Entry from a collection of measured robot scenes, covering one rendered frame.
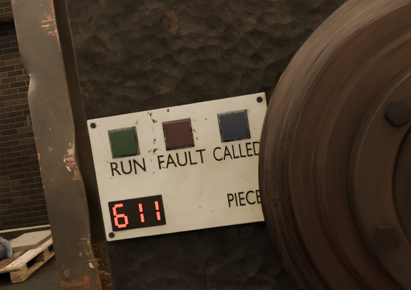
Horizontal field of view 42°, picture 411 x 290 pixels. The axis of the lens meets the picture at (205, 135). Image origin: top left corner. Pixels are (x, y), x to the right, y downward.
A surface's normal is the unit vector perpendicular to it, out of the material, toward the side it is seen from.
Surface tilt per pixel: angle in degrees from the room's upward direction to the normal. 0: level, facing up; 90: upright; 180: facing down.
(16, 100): 90
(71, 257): 90
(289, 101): 90
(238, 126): 90
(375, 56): 41
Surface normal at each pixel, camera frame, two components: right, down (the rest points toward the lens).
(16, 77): -0.11, 0.07
